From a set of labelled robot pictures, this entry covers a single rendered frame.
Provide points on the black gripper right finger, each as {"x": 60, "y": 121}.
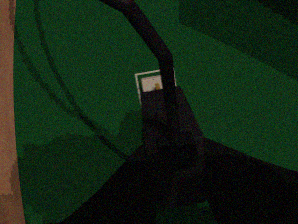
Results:
{"x": 243, "y": 190}

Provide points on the black cable with plug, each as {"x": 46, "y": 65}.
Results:
{"x": 174, "y": 142}

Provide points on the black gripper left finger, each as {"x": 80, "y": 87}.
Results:
{"x": 128, "y": 197}

